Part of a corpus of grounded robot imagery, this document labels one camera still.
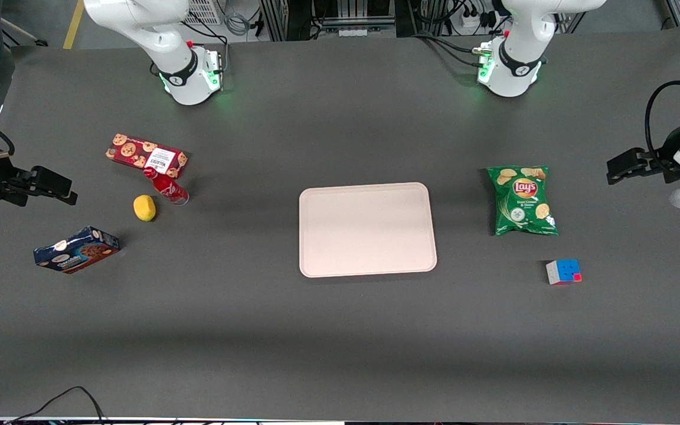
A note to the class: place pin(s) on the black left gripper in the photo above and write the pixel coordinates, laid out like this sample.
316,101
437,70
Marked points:
657,164

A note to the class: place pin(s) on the red coke bottle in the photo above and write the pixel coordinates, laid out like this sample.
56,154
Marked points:
169,189

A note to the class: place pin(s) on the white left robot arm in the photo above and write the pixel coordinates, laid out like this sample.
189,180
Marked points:
523,35

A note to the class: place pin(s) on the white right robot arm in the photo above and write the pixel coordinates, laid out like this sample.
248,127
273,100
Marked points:
157,35

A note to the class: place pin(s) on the beige plastic tray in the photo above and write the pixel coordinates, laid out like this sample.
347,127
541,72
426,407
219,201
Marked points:
367,230

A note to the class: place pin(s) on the blue chocolate cookie box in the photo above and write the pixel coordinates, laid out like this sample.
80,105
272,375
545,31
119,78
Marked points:
77,251

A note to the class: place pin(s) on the yellow lemon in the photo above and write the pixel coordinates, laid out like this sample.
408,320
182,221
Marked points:
144,208

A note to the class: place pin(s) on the red cookie box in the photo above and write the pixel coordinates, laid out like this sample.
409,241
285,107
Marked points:
146,156

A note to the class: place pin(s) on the green Lay's chips bag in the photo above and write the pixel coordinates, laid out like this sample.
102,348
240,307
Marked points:
523,200

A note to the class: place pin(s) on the Rubik's cube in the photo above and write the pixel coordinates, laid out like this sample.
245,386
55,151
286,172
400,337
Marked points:
563,272

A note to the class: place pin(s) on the white power strip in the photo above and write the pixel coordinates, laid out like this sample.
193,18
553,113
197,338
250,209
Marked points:
479,20

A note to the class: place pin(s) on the white perforated panel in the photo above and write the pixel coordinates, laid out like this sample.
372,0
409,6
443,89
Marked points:
204,10

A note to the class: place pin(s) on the black aluminium frame rack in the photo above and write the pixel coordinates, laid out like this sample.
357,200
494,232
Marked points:
328,15

